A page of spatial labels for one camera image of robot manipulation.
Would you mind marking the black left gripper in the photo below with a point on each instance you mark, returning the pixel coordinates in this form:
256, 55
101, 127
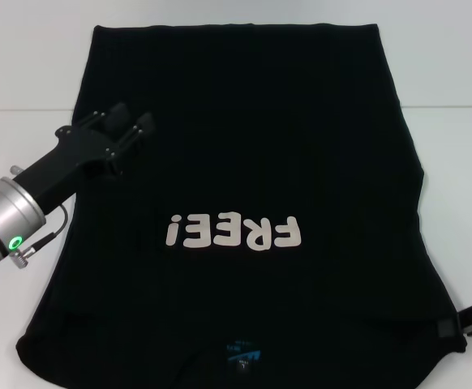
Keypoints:
74, 150

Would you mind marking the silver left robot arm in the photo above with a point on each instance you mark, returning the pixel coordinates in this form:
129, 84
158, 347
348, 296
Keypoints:
5, 212

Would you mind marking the black T-shirt with FREE print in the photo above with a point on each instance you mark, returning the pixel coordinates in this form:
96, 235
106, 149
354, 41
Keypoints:
260, 162

